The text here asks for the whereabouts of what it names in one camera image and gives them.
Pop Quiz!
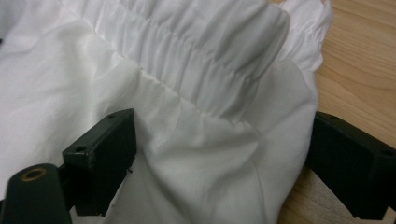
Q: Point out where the white pleated skirt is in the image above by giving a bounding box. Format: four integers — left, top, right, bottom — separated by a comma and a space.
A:
0, 0, 334, 224

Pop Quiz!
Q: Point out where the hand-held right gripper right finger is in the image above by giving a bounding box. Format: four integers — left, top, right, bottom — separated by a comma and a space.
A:
305, 111, 396, 221

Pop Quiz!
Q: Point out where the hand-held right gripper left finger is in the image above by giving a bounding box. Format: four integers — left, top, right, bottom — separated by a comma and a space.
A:
62, 107, 138, 217

